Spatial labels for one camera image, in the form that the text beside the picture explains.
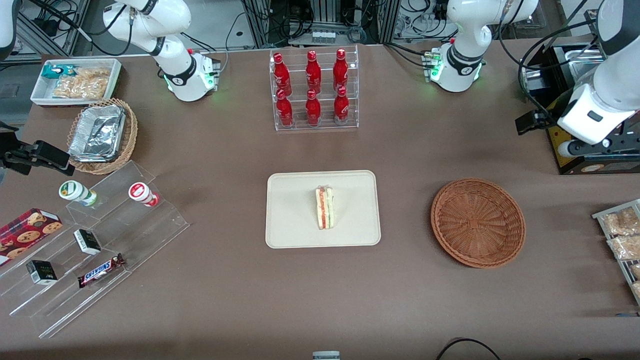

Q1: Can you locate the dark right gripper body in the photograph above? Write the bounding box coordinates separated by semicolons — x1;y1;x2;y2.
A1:
0;131;22;157

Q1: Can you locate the triangular sandwich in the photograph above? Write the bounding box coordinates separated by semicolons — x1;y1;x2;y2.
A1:
314;185;335;231

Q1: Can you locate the silver foil tray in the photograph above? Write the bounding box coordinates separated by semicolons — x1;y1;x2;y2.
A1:
68;104;127;164

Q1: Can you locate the large steel tray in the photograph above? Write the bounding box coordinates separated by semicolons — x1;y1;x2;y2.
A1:
522;48;603;94

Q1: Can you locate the oval light wicker basket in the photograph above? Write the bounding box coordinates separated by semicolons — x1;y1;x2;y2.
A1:
66;98;139;176

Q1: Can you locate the small steel tray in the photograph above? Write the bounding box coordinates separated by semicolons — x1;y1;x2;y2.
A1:
583;7;607;32

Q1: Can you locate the round brown wicker basket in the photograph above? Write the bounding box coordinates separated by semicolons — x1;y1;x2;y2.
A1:
430;178;527;269

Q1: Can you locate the beige rectangular serving tray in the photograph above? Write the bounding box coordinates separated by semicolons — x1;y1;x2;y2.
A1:
265;170;382;249

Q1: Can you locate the yellow emergency stop box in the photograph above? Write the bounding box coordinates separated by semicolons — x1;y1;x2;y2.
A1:
546;99;576;169

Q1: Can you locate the green capped yogurt bottle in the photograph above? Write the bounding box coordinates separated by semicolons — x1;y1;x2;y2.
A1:
58;180;99;207

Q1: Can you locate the black equipment stand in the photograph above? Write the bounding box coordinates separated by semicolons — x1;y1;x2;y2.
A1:
519;44;640;176

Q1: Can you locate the white rectangular snack bin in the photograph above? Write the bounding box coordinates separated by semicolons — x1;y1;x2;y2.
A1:
30;58;123;108

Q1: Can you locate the red cookie box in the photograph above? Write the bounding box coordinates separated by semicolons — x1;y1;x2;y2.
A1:
0;208;64;267

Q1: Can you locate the clear bag of crackers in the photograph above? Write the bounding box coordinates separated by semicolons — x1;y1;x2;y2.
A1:
52;67;112;100

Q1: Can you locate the green snack packet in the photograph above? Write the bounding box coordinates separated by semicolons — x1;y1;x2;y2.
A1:
41;64;77;80

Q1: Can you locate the small black white box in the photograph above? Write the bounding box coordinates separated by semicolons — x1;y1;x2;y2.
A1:
73;228;102;256

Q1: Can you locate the red capped yogurt bottle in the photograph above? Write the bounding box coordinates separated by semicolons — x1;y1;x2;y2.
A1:
128;182;161;209

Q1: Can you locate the small black green box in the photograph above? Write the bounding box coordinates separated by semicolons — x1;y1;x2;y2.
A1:
26;259;59;286

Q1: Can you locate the snickers chocolate bar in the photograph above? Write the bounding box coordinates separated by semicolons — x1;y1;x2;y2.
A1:
77;253;126;289

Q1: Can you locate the clear acrylic stepped display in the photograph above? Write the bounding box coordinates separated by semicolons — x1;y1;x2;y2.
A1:
0;160;191;340

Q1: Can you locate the red cola bottle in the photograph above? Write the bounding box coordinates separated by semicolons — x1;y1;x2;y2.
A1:
333;86;351;125
305;89;322;126
276;89;295;127
333;48;350;92
305;50;323;93
273;52;293;96

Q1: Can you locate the clear acrylic bottle rack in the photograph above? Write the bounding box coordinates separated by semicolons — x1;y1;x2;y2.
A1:
269;45;360;132

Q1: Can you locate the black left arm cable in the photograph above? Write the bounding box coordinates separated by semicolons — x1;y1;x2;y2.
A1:
499;0;616;132

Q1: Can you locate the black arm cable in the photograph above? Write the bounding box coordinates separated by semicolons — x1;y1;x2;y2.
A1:
27;0;138;57
499;0;616;132

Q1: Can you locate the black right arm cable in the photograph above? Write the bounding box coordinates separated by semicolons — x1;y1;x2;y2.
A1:
27;0;138;57

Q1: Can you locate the black floor cable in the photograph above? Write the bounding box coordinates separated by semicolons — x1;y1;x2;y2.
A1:
434;338;502;360

